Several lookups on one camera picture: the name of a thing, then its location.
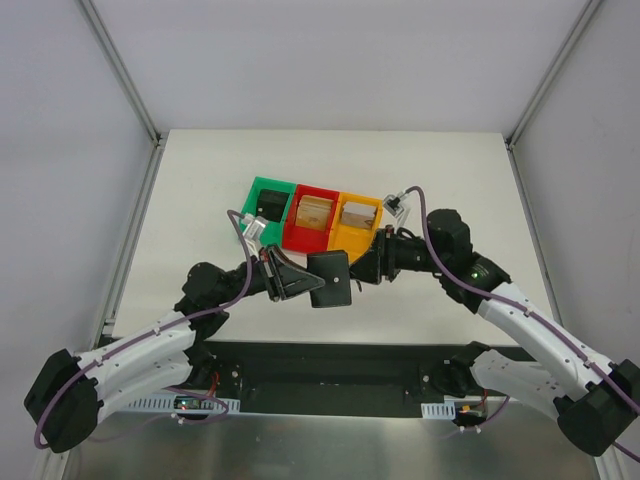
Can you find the yellow plastic bin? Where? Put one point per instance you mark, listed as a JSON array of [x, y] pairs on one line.
[[354, 241]]

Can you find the left aluminium frame post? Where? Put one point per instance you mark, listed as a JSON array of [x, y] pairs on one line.
[[121, 73]]

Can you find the left white cable duct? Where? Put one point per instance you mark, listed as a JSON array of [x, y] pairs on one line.
[[182, 404]]

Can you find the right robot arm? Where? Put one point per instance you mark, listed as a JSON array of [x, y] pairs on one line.
[[592, 399]]

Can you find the green plastic bin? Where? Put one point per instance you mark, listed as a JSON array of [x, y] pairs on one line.
[[273, 232]]

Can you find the red plastic bin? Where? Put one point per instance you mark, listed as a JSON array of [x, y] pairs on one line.
[[303, 240]]

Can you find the black card stack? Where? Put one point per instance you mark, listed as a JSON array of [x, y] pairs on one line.
[[271, 204]]

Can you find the black leather card holder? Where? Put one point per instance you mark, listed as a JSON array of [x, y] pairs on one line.
[[333, 268]]

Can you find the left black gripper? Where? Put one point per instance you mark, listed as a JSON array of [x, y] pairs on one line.
[[271, 273]]

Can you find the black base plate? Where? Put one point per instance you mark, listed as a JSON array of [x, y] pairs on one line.
[[388, 381]]

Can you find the gold card stack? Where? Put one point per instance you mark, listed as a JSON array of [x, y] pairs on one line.
[[313, 212]]

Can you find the right aluminium frame post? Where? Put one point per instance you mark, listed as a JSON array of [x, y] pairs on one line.
[[579, 27]]

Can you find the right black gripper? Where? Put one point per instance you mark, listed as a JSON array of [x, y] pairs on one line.
[[381, 256]]

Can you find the aluminium frame post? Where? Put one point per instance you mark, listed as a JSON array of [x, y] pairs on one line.
[[121, 73], [579, 27]]

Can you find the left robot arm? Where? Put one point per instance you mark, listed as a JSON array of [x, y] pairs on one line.
[[73, 393]]

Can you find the right white cable duct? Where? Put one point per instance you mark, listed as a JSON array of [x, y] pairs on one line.
[[445, 410]]

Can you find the silver card stack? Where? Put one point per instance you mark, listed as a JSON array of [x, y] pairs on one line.
[[358, 215]]

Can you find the white cable duct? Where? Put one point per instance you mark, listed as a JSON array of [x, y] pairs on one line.
[[182, 404], [445, 410]]

